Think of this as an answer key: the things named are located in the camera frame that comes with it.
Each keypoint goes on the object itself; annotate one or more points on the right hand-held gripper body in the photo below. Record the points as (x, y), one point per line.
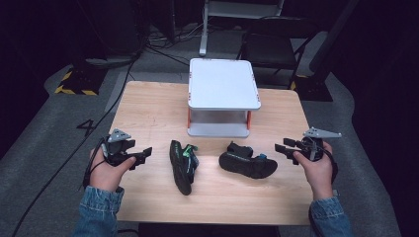
(314, 144)

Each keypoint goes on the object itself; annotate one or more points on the person's right hand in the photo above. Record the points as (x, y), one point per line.
(318, 174)

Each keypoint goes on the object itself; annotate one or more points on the white two-tier shoe rack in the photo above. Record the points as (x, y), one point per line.
(222, 84)

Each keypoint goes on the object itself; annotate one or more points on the grey tape marker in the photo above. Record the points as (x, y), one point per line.
(335, 192)

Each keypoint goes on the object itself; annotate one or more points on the dark slanted pole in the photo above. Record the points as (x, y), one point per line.
(332, 33)

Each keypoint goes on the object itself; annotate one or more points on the white metal stand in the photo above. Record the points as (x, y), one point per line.
(204, 36)

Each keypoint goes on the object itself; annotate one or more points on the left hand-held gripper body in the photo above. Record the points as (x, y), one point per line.
(117, 149)

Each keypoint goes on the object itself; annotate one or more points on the black base with yellow stripes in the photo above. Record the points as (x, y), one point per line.
(80, 82)

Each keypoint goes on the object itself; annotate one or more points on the black folding chair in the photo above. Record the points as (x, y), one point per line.
(273, 46)

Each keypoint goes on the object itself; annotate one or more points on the person's left hand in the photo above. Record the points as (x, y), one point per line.
(105, 174)

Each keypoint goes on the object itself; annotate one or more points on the black stand base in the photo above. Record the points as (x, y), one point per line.
(313, 89)

